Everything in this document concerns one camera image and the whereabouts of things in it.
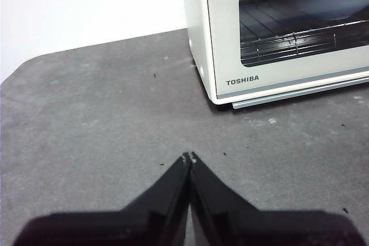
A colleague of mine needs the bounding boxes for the cream Toshiba toaster oven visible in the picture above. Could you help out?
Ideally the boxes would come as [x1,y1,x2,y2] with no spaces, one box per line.
[178,0,369,110]

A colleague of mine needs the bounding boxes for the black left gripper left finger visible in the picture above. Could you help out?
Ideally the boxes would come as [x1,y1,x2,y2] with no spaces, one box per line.
[16,152,191,246]

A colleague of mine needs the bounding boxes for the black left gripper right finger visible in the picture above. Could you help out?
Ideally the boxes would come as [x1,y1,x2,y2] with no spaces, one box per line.
[189,151,363,246]

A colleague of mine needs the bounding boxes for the metal wire oven rack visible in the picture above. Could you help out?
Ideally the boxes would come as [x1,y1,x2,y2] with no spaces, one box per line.
[240,18,369,66]

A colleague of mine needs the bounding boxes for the grey oven crumb tray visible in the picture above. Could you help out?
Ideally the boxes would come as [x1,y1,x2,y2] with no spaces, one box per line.
[231,83,369,110]

